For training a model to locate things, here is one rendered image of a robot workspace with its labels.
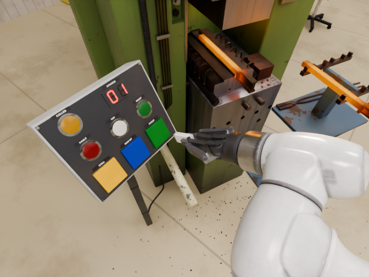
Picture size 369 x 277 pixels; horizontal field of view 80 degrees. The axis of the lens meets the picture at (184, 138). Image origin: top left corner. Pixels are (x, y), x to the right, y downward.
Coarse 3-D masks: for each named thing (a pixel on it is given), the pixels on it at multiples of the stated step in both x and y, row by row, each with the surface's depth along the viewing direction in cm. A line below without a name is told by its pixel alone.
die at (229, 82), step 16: (192, 32) 115; (208, 32) 116; (208, 48) 106; (224, 48) 107; (192, 64) 105; (208, 64) 100; (224, 64) 98; (240, 64) 99; (208, 80) 96; (224, 80) 93
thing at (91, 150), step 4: (88, 144) 58; (92, 144) 59; (96, 144) 60; (84, 148) 57; (88, 148) 58; (92, 148) 59; (96, 148) 60; (84, 152) 58; (88, 152) 58; (92, 152) 59; (96, 152) 60; (88, 156) 58; (92, 156) 59; (96, 156) 60
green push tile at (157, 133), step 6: (156, 120) 72; (162, 120) 73; (150, 126) 70; (156, 126) 72; (162, 126) 73; (150, 132) 70; (156, 132) 72; (162, 132) 73; (168, 132) 75; (150, 138) 71; (156, 138) 72; (162, 138) 74; (156, 144) 73
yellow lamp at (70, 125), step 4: (68, 116) 54; (64, 120) 53; (68, 120) 54; (72, 120) 55; (76, 120) 55; (64, 124) 54; (68, 124) 54; (72, 124) 55; (76, 124) 55; (64, 128) 54; (68, 128) 54; (72, 128) 55; (76, 128) 56; (68, 132) 54; (72, 132) 55
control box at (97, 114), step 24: (120, 72) 62; (144, 72) 67; (72, 96) 60; (96, 96) 58; (120, 96) 62; (144, 96) 68; (48, 120) 51; (96, 120) 59; (144, 120) 69; (168, 120) 75; (48, 144) 52; (72, 144) 56; (120, 144) 65; (72, 168) 56; (96, 168) 61; (96, 192) 62
